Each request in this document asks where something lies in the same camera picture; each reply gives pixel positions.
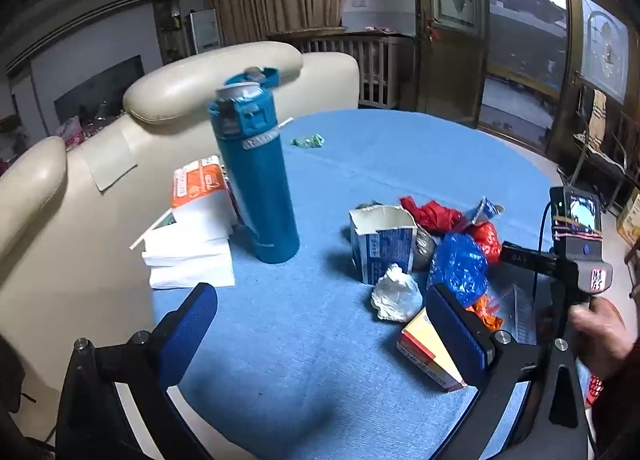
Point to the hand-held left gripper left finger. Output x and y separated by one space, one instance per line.
190 330

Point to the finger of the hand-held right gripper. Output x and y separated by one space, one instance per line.
525 257

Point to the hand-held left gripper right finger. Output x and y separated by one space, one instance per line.
457 340

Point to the orange wrapper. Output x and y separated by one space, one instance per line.
487 315

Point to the blue foil packet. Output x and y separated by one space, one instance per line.
485 210

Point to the blue plastic bag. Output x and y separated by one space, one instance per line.
457 265

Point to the silver foil ball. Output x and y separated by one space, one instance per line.
425 250

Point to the red plastic bag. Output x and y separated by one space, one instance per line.
432 215

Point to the torn white milk carton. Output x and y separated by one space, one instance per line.
385 245

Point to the person's right forearm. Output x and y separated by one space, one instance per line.
620 405

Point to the person's right hand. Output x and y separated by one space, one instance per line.
602 335

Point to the white tissue stack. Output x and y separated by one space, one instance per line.
190 250

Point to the dark wooden chair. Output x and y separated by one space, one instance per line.
627 139

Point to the cream leather sofa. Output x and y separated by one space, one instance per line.
75 250

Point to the striped towel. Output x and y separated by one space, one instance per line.
597 114

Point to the orange tissue pack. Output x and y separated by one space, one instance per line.
197 182

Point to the blue thermos bottle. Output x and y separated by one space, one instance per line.
260 179

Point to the open glass panel door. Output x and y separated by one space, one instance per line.
450 64

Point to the closed glass panel door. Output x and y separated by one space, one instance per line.
600 44

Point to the green candy wrapper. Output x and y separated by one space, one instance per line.
307 141

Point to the pink plastic bag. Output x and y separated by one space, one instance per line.
70 132

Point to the wooden crib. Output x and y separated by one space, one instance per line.
375 69

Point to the red door ornament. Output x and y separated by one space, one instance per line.
432 27

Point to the black television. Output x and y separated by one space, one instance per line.
100 87

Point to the pink cloth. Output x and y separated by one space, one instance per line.
380 29

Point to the white air conditioner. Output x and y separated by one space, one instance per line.
205 32

